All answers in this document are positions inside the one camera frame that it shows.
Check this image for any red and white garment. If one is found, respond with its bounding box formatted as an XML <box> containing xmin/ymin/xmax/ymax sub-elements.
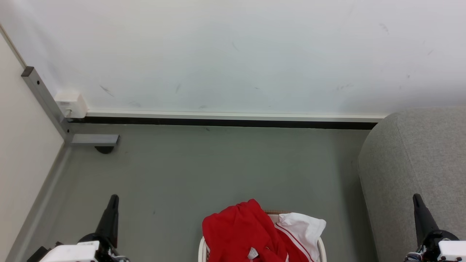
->
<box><xmin>202</xmin><ymin>199</ymin><xmax>327</xmax><ymax>262</ymax></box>

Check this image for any grey fabric sofa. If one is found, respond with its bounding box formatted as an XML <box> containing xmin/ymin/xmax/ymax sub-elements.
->
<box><xmin>358</xmin><ymin>106</ymin><xmax>466</xmax><ymax>262</ymax></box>

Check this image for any white wall socket box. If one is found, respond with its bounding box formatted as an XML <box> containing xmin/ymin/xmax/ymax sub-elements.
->
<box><xmin>54</xmin><ymin>91</ymin><xmax>88</xmax><ymax>119</ymax></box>

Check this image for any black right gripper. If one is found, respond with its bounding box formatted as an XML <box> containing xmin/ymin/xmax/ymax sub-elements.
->
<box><xmin>412</xmin><ymin>194</ymin><xmax>459</xmax><ymax>262</ymax></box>

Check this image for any white plastic laundry basket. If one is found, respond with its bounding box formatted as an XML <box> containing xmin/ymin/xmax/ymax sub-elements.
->
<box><xmin>198</xmin><ymin>210</ymin><xmax>327</xmax><ymax>262</ymax></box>

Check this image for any white and black baseboard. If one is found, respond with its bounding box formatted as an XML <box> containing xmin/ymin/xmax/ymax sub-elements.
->
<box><xmin>68</xmin><ymin>110</ymin><xmax>387</xmax><ymax>130</ymax></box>

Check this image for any grey metal frame post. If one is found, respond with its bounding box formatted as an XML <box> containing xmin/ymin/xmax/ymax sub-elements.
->
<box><xmin>21</xmin><ymin>66</ymin><xmax>74</xmax><ymax>145</ymax></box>

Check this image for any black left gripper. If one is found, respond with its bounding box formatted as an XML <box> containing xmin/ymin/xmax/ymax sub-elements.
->
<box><xmin>78</xmin><ymin>194</ymin><xmax>121</xmax><ymax>262</ymax></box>

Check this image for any grey metal foot bar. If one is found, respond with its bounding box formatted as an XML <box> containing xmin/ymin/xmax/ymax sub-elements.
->
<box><xmin>71</xmin><ymin>134</ymin><xmax>120</xmax><ymax>147</ymax></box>

